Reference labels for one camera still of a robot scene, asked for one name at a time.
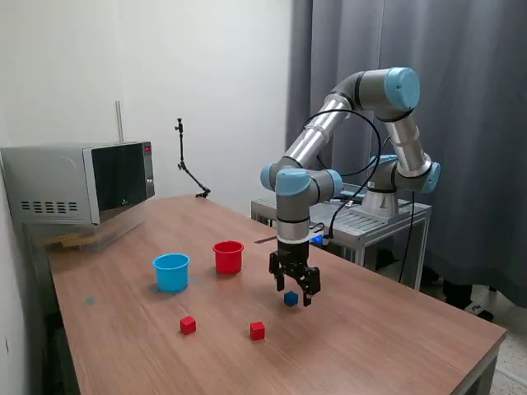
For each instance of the light wooden block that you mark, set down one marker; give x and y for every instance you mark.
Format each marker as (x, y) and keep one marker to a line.
(72, 241)

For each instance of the grey tape strip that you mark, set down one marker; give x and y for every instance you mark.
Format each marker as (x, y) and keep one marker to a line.
(265, 240)

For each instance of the aluminium frame cart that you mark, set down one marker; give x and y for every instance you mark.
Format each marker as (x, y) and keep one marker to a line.
(370, 225)

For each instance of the black trouser leg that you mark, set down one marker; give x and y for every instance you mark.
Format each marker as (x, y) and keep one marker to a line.
(457, 293)

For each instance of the thin metal rod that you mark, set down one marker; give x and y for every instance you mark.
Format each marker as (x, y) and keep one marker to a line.
(119, 119)

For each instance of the blue plastic cup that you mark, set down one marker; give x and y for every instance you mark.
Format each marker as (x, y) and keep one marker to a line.
(171, 275)

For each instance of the red plastic cup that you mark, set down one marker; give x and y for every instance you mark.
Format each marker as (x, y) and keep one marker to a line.
(227, 261)

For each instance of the silver microwave oven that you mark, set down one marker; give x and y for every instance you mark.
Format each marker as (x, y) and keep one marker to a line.
(49, 177)

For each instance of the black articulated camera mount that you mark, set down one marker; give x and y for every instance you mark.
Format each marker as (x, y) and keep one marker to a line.
(181, 148)

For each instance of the grey curtain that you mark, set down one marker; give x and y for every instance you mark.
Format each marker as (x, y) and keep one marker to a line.
(473, 82)

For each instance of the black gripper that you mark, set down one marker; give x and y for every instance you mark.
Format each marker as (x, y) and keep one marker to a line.
(293, 253)

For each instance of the red cube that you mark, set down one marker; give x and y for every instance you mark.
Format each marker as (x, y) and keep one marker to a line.
(257, 331)
(187, 325)

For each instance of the round blue-grey sticker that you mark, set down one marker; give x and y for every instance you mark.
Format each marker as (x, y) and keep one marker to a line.
(90, 300)

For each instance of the blue cube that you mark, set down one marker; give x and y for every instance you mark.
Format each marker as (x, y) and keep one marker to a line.
(290, 299)

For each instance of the wrist camera on white mount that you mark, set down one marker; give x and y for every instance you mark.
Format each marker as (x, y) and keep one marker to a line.
(319, 239)

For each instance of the blue rimmed teach pendant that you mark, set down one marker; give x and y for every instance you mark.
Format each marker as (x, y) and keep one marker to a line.
(355, 191)

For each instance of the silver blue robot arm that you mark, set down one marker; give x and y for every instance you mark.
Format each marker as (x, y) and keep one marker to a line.
(313, 136)

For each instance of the black white shoe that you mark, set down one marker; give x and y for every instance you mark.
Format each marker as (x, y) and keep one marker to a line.
(481, 312)

